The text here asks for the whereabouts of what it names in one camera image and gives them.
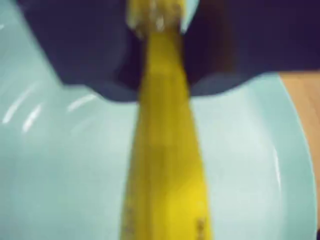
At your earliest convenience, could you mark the yellow coffee stick packet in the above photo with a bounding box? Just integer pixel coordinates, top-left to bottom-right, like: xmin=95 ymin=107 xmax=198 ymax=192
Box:
xmin=123 ymin=0 xmax=217 ymax=240

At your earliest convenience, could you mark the light green round bowl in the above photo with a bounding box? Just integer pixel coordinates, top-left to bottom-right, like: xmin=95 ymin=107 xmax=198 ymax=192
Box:
xmin=0 ymin=0 xmax=318 ymax=240

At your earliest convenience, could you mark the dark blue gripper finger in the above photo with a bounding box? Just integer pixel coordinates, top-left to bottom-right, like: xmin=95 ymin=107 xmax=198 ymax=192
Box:
xmin=16 ymin=0 xmax=147 ymax=103
xmin=179 ymin=0 xmax=320 ymax=98

